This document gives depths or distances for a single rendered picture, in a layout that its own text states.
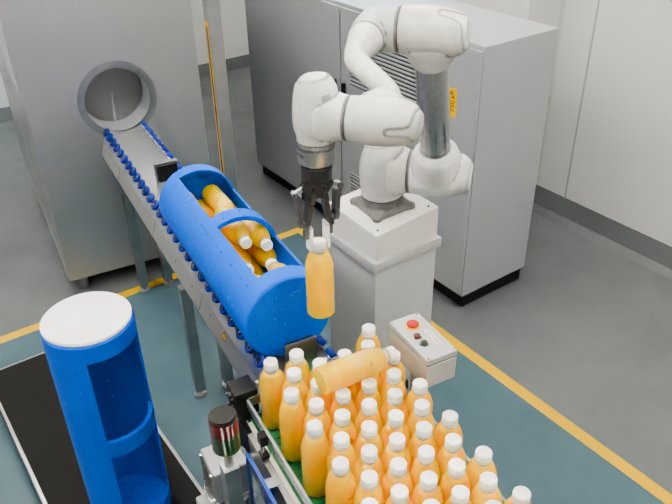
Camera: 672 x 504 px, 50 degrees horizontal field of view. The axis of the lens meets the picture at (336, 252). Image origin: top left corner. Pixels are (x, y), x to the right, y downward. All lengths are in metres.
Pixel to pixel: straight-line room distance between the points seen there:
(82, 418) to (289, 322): 0.76
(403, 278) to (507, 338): 1.29
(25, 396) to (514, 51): 2.72
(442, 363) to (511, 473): 1.27
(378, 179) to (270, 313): 0.68
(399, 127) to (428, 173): 0.89
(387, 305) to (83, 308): 1.08
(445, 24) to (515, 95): 1.63
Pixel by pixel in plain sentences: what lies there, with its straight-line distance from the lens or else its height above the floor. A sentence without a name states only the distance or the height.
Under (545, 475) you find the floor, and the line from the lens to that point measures 3.25.
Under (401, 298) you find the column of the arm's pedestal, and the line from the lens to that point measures 2.74.
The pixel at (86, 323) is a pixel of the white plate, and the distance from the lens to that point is 2.36.
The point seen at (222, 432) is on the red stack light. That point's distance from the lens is 1.62.
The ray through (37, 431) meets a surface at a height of 0.15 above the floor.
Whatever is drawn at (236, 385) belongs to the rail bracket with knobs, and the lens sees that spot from 2.08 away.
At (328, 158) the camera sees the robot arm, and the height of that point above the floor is 1.70.
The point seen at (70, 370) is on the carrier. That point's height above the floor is 0.94.
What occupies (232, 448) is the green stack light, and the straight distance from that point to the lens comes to 1.66.
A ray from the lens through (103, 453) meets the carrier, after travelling 2.58.
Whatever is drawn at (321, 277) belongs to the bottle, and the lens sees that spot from 1.82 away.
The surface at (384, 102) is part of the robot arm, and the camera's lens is 1.58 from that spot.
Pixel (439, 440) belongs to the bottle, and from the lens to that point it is 1.84.
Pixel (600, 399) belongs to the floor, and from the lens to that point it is 3.64.
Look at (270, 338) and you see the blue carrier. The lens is 2.16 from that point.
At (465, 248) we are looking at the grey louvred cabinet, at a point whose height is 0.39.
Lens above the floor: 2.39
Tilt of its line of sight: 32 degrees down
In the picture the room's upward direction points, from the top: 1 degrees counter-clockwise
